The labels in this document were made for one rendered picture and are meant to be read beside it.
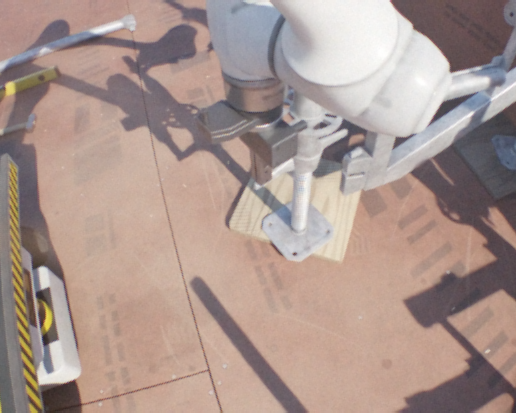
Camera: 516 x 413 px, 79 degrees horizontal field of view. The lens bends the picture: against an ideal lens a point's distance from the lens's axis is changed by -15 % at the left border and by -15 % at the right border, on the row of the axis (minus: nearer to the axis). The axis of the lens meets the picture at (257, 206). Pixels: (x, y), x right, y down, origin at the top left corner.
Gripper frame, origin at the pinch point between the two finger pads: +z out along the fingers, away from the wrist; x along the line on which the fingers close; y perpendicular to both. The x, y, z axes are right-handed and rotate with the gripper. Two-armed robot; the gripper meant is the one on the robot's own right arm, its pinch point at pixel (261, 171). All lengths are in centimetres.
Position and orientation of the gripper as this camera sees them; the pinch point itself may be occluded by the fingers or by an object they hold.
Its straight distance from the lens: 64.6
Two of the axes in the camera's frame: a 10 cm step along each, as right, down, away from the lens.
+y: 8.0, -5.1, 3.0
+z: 0.5, 5.6, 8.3
